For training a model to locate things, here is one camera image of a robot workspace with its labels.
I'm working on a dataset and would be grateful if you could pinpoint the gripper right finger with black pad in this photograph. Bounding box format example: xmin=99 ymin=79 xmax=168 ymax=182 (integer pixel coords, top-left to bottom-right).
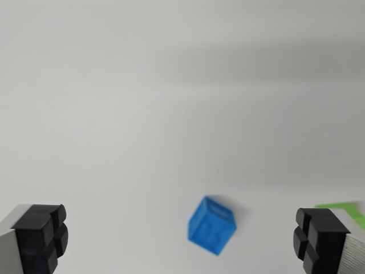
xmin=293 ymin=207 xmax=365 ymax=274

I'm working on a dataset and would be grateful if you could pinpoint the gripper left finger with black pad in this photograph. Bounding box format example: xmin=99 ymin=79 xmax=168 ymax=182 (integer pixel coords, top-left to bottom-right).
xmin=0 ymin=203 xmax=70 ymax=274

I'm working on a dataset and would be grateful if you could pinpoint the blue rubber Infantino cube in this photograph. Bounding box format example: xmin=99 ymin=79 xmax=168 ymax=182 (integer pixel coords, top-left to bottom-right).
xmin=186 ymin=195 xmax=238 ymax=256

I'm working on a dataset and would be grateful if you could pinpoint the green rubber cube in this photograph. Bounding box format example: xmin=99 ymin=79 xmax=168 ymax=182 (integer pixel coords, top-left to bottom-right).
xmin=314 ymin=200 xmax=365 ymax=232

